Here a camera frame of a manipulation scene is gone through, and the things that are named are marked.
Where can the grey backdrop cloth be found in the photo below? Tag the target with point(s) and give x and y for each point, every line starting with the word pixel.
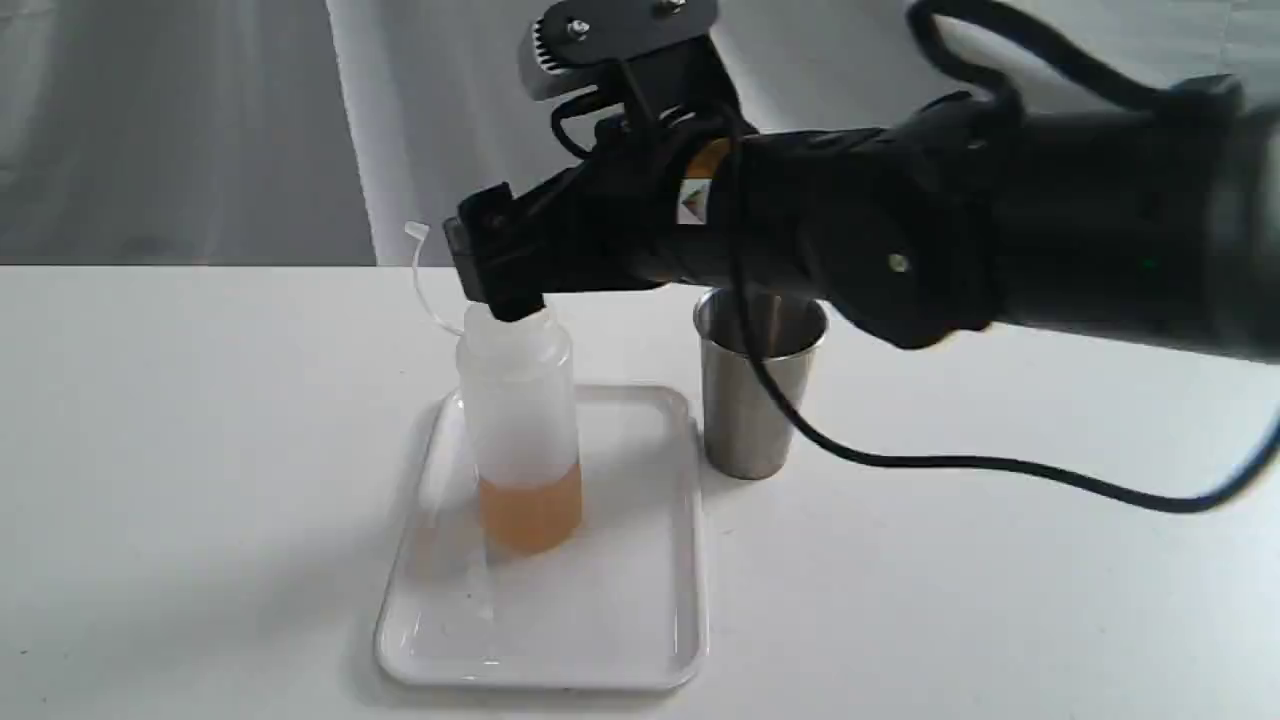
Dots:
pixel 308 132

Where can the white plastic tray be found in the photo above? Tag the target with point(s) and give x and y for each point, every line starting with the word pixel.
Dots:
pixel 621 606

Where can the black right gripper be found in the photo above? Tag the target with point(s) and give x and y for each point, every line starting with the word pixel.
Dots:
pixel 607 225

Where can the translucent squeeze bottle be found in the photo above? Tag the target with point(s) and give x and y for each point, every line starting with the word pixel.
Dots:
pixel 519 409

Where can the stainless steel cup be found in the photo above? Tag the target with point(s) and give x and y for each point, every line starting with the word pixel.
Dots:
pixel 745 436

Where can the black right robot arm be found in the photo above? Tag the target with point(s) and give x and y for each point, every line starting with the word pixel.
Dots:
pixel 1155 227

